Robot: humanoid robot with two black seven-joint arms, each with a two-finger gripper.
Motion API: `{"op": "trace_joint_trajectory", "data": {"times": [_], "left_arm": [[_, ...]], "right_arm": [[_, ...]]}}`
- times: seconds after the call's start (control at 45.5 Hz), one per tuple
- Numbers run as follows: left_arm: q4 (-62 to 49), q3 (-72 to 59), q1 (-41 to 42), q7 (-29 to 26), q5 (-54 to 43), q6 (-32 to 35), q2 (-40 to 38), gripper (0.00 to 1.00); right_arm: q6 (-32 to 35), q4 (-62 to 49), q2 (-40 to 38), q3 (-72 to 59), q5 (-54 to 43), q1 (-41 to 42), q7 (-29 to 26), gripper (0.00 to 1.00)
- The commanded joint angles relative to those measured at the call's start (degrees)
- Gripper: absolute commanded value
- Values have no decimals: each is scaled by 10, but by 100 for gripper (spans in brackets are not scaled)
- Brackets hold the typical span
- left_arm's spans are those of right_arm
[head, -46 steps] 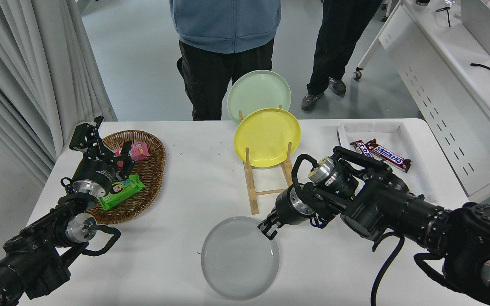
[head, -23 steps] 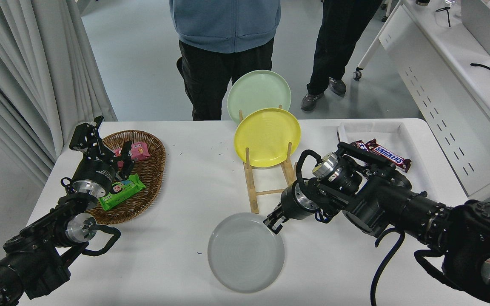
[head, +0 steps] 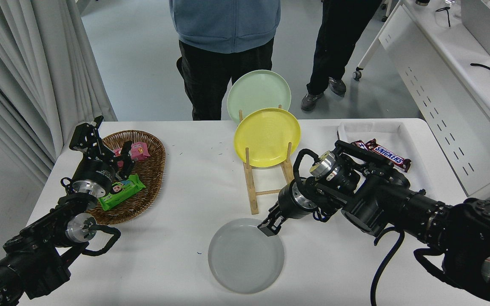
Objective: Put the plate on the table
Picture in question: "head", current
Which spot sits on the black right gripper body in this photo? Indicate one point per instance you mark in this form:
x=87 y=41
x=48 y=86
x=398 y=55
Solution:
x=288 y=202

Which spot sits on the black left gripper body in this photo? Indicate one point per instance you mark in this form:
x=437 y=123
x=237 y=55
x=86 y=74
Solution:
x=95 y=173

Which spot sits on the grey plate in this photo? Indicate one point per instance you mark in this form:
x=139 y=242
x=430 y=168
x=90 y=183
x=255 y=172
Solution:
x=240 y=259

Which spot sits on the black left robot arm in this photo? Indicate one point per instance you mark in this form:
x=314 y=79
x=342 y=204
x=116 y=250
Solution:
x=28 y=259

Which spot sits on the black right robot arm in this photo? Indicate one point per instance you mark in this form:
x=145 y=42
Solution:
x=398 y=204

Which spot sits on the wooden plate rack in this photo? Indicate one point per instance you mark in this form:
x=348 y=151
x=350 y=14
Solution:
x=253 y=204

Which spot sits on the yellow plate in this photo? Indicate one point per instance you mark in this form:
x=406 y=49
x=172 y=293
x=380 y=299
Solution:
x=266 y=136

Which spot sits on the pale green plate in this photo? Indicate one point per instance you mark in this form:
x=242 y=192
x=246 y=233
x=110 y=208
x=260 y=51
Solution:
x=257 y=91

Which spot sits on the pink snack pack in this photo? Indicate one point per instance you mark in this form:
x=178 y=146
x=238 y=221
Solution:
x=141 y=151

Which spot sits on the green snack pack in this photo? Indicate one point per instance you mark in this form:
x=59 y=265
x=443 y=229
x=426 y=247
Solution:
x=121 y=191

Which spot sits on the brown wicker basket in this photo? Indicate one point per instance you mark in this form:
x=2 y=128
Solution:
x=151 y=178

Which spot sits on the Snickers bar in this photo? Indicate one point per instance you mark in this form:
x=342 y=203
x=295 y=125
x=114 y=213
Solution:
x=389 y=155
x=357 y=144

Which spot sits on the white curtain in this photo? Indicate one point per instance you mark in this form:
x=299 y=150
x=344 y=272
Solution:
x=24 y=63

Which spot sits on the white tray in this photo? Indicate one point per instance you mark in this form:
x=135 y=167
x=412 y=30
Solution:
x=377 y=131

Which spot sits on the person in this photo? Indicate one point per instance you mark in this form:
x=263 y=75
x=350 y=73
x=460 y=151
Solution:
x=338 y=38
x=223 y=25

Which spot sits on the white desk with perforated panel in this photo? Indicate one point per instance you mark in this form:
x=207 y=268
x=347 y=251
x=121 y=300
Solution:
x=440 y=85

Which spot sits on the silver laptop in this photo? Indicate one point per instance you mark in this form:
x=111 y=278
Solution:
x=479 y=21

